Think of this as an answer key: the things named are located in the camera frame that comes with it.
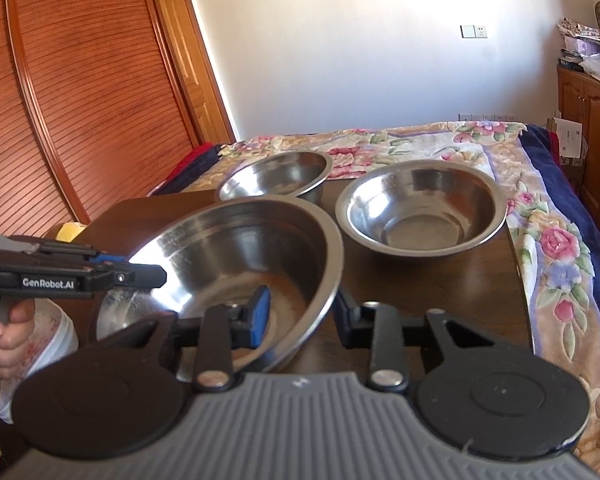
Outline floral square plate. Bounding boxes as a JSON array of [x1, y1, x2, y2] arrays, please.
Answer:
[[0, 299, 79, 424]]

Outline wooden louvered wardrobe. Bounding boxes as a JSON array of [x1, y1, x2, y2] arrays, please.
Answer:
[[0, 0, 234, 235]]

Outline person's left hand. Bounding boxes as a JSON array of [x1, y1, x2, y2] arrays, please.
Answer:
[[0, 298, 35, 379]]

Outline wooden side cabinet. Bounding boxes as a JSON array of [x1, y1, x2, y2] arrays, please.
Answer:
[[557, 66, 600, 229]]

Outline floral bed blanket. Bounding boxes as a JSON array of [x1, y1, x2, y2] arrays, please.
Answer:
[[182, 122, 600, 474]]

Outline white wall switch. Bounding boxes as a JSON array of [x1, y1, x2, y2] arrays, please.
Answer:
[[460, 24, 488, 39]]

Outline red and navy clothes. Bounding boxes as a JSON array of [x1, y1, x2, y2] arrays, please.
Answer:
[[149, 142, 223, 196]]

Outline large steel bowl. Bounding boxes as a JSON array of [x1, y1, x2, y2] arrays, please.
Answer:
[[88, 196, 344, 372]]

